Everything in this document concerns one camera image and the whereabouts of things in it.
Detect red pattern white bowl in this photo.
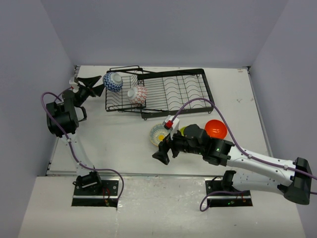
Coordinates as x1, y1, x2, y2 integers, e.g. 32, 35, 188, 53
127, 85, 148, 107

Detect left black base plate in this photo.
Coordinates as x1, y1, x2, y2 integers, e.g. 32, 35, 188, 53
71, 179, 119, 208

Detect blue zigzag pattern bowl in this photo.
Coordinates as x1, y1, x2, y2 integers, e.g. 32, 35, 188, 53
103, 72, 123, 93

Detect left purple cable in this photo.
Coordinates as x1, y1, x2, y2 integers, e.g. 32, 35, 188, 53
41, 91, 125, 202

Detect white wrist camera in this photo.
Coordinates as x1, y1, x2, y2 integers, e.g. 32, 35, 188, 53
69, 77, 79, 93
162, 115, 180, 140

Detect black wire dish rack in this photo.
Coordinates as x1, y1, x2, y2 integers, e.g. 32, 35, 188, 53
106, 65, 213, 120

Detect lime green bowl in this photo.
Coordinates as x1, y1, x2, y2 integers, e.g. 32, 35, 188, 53
179, 126, 186, 136

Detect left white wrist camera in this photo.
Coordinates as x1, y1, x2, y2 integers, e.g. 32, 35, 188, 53
69, 77, 79, 93

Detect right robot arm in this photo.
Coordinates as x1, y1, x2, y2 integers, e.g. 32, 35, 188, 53
152, 124, 312, 205

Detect yellow sun pattern bowl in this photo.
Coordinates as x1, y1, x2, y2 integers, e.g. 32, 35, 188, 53
150, 124, 170, 146

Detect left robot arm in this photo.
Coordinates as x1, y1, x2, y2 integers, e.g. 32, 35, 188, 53
44, 75, 104, 195

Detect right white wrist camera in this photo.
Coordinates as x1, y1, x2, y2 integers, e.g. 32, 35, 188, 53
162, 115, 180, 140

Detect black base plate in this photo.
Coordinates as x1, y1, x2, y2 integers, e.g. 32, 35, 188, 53
205, 177, 253, 208
71, 179, 119, 208

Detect orange bowl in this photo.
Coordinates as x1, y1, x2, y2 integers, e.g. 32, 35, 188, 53
205, 119, 227, 139

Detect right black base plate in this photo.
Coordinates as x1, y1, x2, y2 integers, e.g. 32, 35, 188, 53
205, 177, 253, 208

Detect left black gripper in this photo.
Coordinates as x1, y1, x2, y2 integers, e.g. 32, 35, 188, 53
75, 76, 106, 106

